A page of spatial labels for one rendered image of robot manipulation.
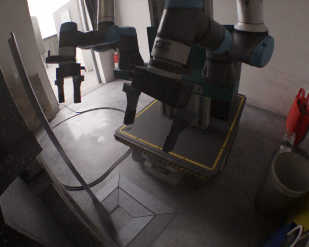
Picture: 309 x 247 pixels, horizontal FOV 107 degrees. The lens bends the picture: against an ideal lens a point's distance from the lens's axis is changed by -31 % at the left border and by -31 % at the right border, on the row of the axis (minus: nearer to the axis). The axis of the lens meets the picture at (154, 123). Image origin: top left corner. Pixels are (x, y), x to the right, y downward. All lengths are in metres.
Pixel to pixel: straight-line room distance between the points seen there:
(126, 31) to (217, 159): 0.80
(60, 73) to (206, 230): 1.08
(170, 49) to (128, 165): 1.10
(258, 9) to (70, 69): 0.64
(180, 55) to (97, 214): 1.05
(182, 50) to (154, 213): 0.91
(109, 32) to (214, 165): 0.77
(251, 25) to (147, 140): 0.80
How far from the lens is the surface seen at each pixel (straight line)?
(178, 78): 0.33
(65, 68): 0.67
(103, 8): 0.74
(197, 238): 1.02
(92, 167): 1.40
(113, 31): 0.69
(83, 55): 3.89
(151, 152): 0.92
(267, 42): 0.55
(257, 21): 0.55
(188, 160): 0.87
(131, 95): 0.40
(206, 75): 0.67
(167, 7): 0.34
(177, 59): 0.32
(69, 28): 0.71
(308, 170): 1.09
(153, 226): 1.03
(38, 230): 0.27
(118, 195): 1.16
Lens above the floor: 0.99
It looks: 37 degrees down
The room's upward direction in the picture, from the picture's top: 8 degrees counter-clockwise
